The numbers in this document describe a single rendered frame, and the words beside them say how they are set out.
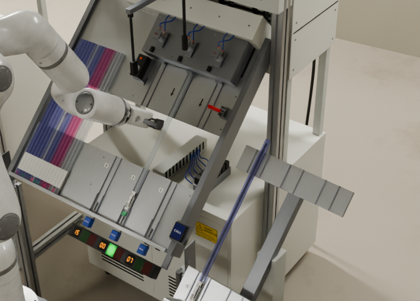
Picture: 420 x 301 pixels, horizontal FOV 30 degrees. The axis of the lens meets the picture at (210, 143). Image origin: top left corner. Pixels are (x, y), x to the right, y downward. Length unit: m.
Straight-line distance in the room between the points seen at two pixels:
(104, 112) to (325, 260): 1.56
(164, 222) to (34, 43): 0.76
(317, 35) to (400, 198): 1.30
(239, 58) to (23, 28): 0.75
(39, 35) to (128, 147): 1.15
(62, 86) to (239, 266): 1.08
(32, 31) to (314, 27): 1.10
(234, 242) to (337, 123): 1.70
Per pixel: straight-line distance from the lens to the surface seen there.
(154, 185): 2.41
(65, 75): 1.97
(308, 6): 2.56
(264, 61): 2.40
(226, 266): 2.72
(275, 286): 2.22
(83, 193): 2.53
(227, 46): 2.38
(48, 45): 1.89
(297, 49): 2.58
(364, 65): 4.80
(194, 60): 2.41
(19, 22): 1.85
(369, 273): 3.36
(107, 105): 2.11
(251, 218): 2.70
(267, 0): 2.31
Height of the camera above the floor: 2.30
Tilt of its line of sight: 35 degrees down
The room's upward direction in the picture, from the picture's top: straight up
